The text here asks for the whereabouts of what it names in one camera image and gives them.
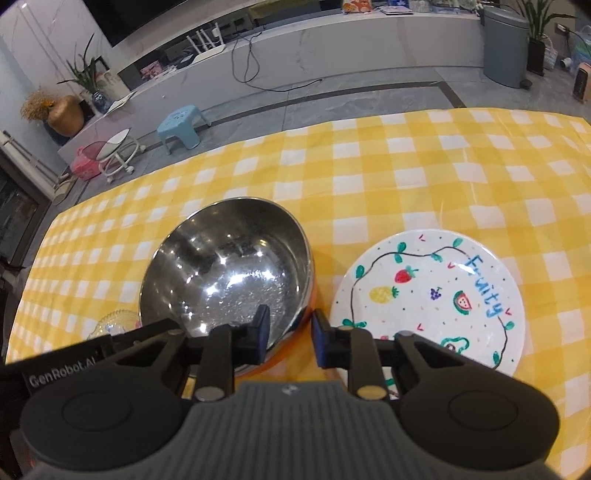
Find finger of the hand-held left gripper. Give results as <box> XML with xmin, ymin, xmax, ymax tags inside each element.
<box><xmin>111</xmin><ymin>318</ymin><xmax>178</xmax><ymax>346</ymax></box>

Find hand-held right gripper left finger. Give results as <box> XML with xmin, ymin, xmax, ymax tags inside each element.
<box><xmin>124</xmin><ymin>305</ymin><xmax>271</xmax><ymax>402</ymax></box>

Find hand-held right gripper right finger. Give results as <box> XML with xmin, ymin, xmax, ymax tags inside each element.
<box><xmin>311</xmin><ymin>309</ymin><xmax>467</xmax><ymax>401</ymax></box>

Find clear glass dish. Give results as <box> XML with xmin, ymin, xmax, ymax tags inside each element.
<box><xmin>88</xmin><ymin>309</ymin><xmax>141</xmax><ymax>341</ymax></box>

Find stainless steel bowl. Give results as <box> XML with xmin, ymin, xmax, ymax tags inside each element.
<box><xmin>139</xmin><ymin>198</ymin><xmax>315</xmax><ymax>370</ymax></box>

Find white fruit-print plate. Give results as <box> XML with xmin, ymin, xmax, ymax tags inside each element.
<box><xmin>330</xmin><ymin>227</ymin><xmax>526</xmax><ymax>400</ymax></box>

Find yellow checked tablecloth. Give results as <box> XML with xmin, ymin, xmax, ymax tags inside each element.
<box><xmin>4</xmin><ymin>107</ymin><xmax>591</xmax><ymax>476</ymax></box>

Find dark glass cabinet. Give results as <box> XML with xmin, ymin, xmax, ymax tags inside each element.
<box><xmin>0</xmin><ymin>152</ymin><xmax>51</xmax><ymax>273</ymax></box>

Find pink basket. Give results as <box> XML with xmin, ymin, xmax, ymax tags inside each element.
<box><xmin>70</xmin><ymin>142</ymin><xmax>109</xmax><ymax>178</ymax></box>

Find white round rolling stool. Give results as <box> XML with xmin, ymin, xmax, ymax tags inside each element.
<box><xmin>95</xmin><ymin>129</ymin><xmax>139</xmax><ymax>183</ymax></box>

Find blue plastic stool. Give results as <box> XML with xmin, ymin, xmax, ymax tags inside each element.
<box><xmin>157</xmin><ymin>105</ymin><xmax>212</xmax><ymax>155</ymax></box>

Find golden vase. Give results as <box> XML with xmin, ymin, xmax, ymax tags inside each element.
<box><xmin>47</xmin><ymin>95</ymin><xmax>85</xmax><ymax>138</ymax></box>

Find open white book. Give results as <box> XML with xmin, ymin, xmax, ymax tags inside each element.
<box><xmin>108</xmin><ymin>90</ymin><xmax>137</xmax><ymax>112</ymax></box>

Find green plant in blue vase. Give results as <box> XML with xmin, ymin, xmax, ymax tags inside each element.
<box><xmin>58</xmin><ymin>32</ymin><xmax>112</xmax><ymax>115</ymax></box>

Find dried yellow flowers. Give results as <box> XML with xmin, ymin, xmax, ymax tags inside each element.
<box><xmin>21</xmin><ymin>88</ymin><xmax>58</xmax><ymax>121</ymax></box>

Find white router with antennas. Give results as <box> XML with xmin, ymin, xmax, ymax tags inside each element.
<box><xmin>187</xmin><ymin>28</ymin><xmax>227</xmax><ymax>65</ymax></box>

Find white marble television cabinet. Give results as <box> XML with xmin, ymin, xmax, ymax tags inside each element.
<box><xmin>58</xmin><ymin>9</ymin><xmax>485</xmax><ymax>160</ymax></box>

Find black television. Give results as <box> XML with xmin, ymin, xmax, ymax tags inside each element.
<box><xmin>83</xmin><ymin>0</ymin><xmax>259</xmax><ymax>47</ymax></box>

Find grey trash bin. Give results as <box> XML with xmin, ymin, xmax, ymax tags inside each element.
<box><xmin>482</xmin><ymin>6</ymin><xmax>532</xmax><ymax>89</ymax></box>

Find green plant in black pot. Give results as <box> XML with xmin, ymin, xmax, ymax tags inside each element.
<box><xmin>501</xmin><ymin>0</ymin><xmax>566</xmax><ymax>77</ymax></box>

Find peach space heater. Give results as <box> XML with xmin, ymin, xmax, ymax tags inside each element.
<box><xmin>571</xmin><ymin>62</ymin><xmax>591</xmax><ymax>102</ymax></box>

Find checked bag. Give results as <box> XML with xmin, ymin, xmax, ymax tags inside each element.
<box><xmin>545</xmin><ymin>34</ymin><xmax>561</xmax><ymax>70</ymax></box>

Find pack of water bottles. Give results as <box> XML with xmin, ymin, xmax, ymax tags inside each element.
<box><xmin>566</xmin><ymin>28</ymin><xmax>591</xmax><ymax>70</ymax></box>

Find black cable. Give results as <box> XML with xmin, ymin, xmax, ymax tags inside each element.
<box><xmin>231</xmin><ymin>34</ymin><xmax>324</xmax><ymax>88</ymax></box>

